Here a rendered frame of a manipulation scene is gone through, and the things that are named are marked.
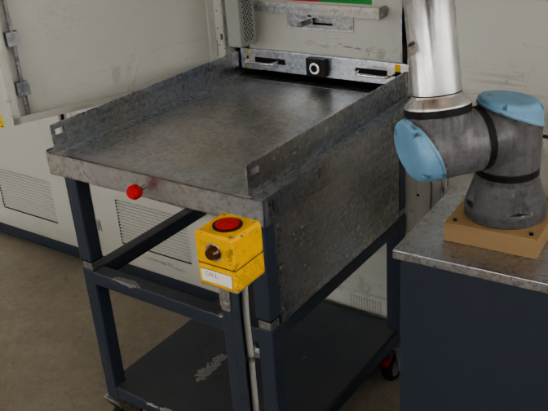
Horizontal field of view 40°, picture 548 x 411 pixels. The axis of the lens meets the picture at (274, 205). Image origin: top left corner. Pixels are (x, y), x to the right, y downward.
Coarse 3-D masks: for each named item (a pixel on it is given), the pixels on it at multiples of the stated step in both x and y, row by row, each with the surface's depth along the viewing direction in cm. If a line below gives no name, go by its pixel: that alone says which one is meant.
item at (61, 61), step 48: (0, 0) 188; (48, 0) 195; (96, 0) 202; (144, 0) 209; (192, 0) 217; (0, 48) 189; (48, 48) 199; (96, 48) 206; (144, 48) 214; (192, 48) 222; (48, 96) 203; (96, 96) 210
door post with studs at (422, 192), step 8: (408, 64) 191; (408, 72) 189; (408, 80) 192; (408, 88) 193; (424, 184) 201; (416, 192) 204; (424, 192) 202; (416, 200) 204; (424, 200) 203; (416, 208) 206; (424, 208) 204; (416, 216) 207; (416, 224) 208
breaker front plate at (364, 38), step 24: (264, 0) 212; (288, 0) 208; (384, 0) 192; (264, 24) 216; (288, 24) 211; (312, 24) 206; (336, 24) 202; (360, 24) 198; (384, 24) 194; (264, 48) 219; (288, 48) 214; (312, 48) 209; (336, 48) 205; (360, 48) 201; (384, 48) 197
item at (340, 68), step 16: (256, 48) 220; (256, 64) 221; (288, 64) 215; (304, 64) 212; (336, 64) 206; (352, 64) 203; (368, 64) 200; (384, 64) 197; (400, 64) 195; (352, 80) 205; (368, 80) 202; (384, 80) 199
